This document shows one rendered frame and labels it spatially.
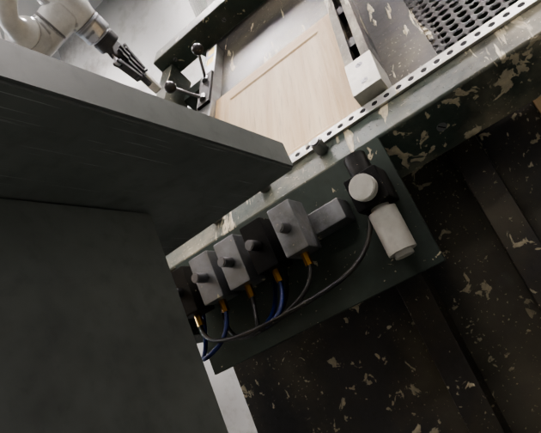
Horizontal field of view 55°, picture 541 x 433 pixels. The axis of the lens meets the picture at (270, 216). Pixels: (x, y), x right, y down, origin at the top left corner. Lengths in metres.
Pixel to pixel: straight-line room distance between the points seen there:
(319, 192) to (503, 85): 0.35
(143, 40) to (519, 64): 5.64
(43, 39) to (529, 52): 1.26
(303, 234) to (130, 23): 5.86
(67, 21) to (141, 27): 4.76
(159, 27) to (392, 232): 5.55
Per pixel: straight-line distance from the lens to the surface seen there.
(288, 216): 0.86
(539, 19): 0.96
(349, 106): 1.12
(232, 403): 5.20
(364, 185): 0.83
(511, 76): 0.95
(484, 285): 1.14
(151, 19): 6.37
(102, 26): 1.72
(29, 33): 1.66
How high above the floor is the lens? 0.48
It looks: 18 degrees up
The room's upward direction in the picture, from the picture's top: 24 degrees counter-clockwise
